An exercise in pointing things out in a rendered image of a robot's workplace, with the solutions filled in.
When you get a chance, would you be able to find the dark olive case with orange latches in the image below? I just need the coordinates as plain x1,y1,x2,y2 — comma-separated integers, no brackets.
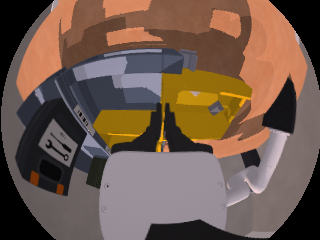
86,157,107,189

